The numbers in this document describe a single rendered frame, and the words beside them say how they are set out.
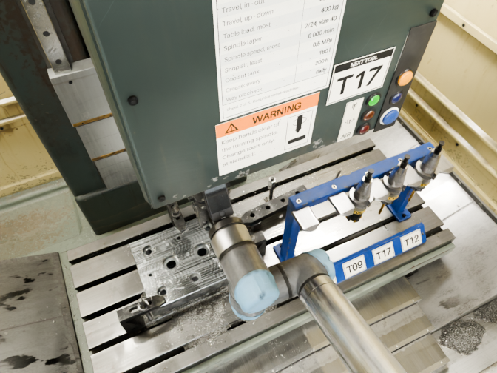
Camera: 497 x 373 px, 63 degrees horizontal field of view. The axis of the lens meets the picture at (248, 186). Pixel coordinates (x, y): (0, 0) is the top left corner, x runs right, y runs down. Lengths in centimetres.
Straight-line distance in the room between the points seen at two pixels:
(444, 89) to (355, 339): 114
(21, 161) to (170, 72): 154
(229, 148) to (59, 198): 152
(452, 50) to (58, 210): 169
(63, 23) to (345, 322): 95
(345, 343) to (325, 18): 51
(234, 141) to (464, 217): 126
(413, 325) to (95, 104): 124
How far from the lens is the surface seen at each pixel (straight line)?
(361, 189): 107
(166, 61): 44
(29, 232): 198
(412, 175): 121
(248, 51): 48
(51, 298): 171
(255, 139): 58
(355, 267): 133
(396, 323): 153
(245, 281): 72
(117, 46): 42
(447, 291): 163
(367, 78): 62
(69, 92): 123
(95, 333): 133
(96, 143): 138
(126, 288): 135
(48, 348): 162
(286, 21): 48
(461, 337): 168
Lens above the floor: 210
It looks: 54 degrees down
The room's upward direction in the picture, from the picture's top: 1 degrees clockwise
